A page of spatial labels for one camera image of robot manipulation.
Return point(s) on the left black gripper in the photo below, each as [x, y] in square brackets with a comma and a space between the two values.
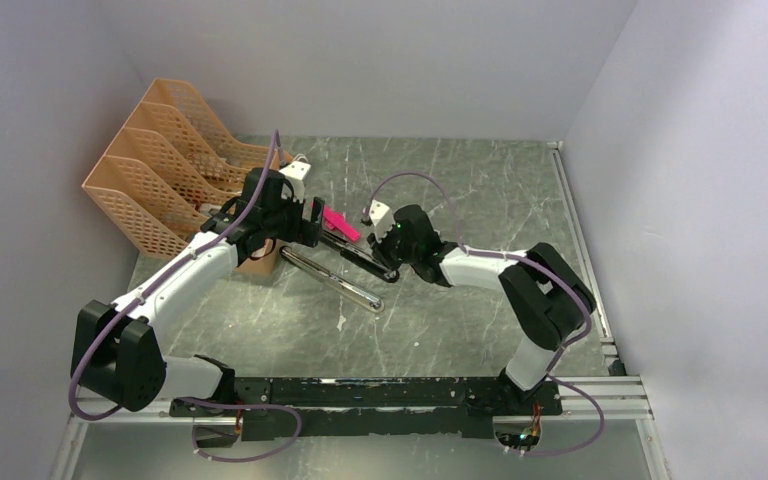
[305, 232]

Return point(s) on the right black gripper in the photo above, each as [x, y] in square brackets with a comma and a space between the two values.
[381, 246]

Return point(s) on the beige black stapler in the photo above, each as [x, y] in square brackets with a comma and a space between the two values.
[345, 288]

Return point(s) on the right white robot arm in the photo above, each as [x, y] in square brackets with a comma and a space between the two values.
[549, 300]

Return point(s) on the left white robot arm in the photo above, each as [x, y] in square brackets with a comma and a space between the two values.
[117, 353]

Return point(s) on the orange mesh file organizer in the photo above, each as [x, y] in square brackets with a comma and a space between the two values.
[170, 164]

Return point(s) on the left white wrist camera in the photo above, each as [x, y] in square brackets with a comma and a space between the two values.
[295, 174]

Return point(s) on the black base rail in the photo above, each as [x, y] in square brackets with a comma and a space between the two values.
[272, 408]

